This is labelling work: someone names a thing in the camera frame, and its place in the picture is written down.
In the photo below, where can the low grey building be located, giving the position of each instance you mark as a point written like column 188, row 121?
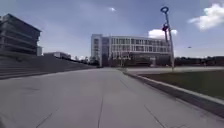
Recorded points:
column 56, row 54

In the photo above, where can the dark green lawn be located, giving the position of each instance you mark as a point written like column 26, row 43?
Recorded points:
column 196, row 81

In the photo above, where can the white building with window grid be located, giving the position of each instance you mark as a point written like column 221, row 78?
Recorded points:
column 133, row 48

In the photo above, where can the row of trees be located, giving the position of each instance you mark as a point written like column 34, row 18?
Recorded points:
column 200, row 61

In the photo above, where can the grey stone kerb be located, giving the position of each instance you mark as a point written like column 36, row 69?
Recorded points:
column 186, row 95

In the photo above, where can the grey concrete slab pavement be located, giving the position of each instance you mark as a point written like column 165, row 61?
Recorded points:
column 100, row 100

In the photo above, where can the dark layered building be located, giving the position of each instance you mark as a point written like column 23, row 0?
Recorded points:
column 20, row 36

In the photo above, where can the tall lamp pole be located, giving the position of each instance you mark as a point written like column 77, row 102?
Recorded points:
column 169, row 43

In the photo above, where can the wide grey stone steps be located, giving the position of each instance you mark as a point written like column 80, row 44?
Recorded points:
column 33, row 65

